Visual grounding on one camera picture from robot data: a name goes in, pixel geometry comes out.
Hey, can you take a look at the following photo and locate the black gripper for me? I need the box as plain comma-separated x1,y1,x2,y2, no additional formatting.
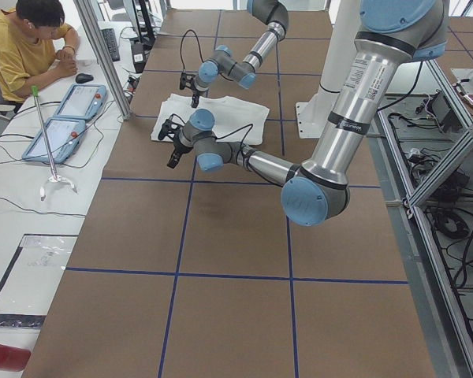
191,82,208,109
167,135,192,169

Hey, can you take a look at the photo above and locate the white long-sleeve printed shirt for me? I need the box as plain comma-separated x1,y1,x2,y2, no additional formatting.
151,94,270,146

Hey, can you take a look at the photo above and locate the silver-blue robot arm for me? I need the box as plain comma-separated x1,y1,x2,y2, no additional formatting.
180,1,289,108
158,1,449,226

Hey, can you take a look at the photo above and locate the upper blue teach pendant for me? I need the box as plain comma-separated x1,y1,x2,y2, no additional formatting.
54,83,107,121

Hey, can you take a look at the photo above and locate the blue teach pendant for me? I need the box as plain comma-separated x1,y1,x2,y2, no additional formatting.
21,117,86,164
54,83,107,121

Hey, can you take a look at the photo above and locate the black keyboard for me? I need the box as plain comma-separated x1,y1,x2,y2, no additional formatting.
100,28,121,61

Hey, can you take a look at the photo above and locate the black computer mouse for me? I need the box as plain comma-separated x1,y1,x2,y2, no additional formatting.
75,73,94,84

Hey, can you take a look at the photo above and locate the lower blue teach pendant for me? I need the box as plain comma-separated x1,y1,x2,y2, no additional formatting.
21,117,86,164

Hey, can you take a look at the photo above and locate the green-tipped metal stand rod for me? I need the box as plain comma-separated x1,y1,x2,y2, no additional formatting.
31,85,77,201

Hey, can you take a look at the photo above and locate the person in yellow shirt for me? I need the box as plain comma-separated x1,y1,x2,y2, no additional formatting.
0,0,80,105

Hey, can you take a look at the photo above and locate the clear plastic bag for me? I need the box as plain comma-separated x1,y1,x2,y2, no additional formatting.
0,234,77,329

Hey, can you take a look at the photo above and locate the red cylinder object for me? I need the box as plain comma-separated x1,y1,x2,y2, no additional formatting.
0,344,32,372

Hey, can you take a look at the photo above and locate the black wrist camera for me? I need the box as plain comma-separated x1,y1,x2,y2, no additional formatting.
179,71,196,90
158,113,185,141

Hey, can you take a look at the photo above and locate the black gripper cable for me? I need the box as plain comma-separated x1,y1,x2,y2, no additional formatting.
180,29,204,74
214,123,255,158

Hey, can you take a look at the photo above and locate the aluminium frame post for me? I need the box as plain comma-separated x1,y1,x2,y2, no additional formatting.
73,0,132,120

